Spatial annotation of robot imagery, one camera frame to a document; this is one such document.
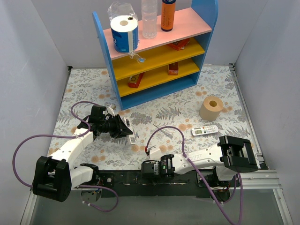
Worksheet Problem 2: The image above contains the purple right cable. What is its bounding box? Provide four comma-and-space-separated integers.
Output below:
144, 126, 244, 225

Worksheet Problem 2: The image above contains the floral table mat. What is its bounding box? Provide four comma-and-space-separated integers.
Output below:
49, 66, 253, 170

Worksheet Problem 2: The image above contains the small white display remote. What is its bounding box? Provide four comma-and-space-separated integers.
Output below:
191, 125, 218, 136

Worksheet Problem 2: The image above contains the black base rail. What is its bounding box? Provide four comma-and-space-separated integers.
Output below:
81, 170, 234, 203

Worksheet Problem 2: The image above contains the blue wrapped toilet paper roll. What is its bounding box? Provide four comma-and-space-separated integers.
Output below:
107, 2, 139, 53

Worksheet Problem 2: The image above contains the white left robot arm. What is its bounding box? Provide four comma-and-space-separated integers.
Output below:
32, 105, 136, 202

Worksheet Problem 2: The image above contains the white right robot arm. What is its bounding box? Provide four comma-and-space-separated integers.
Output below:
145, 135, 260, 186

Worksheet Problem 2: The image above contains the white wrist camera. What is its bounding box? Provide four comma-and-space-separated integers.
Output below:
106, 104, 116, 116
148, 146, 166, 161

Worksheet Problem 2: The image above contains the orange box middle shelf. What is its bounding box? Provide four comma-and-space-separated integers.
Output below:
168, 62, 179, 75

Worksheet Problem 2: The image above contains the red box lower shelf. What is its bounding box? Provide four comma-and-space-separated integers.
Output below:
127, 73, 144, 88

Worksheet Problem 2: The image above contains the orange box top shelf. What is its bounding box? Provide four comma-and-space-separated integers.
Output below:
168, 38, 190, 51

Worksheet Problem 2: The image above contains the orange bottle black cap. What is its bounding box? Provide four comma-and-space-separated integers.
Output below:
161, 0, 176, 32

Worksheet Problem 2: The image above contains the orange box shelf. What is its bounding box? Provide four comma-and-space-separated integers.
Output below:
168, 62, 179, 75
168, 38, 190, 51

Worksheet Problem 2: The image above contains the long white remote control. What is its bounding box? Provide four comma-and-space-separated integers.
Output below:
123, 117, 137, 145

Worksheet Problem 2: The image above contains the brown paper roll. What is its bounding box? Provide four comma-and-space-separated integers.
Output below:
199, 96, 224, 121

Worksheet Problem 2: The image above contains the clear plastic water bottle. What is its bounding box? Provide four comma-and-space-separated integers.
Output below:
141, 0, 158, 39

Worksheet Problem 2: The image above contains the blue shelf unit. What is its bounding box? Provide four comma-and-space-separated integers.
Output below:
92, 0, 218, 110

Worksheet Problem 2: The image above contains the small plastic wrapper scrap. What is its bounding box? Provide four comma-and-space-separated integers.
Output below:
128, 52, 146, 63

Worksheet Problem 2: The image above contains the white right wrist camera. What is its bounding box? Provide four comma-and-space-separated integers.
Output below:
148, 146, 166, 161

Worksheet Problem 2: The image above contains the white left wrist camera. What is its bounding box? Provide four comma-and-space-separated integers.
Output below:
106, 104, 116, 116

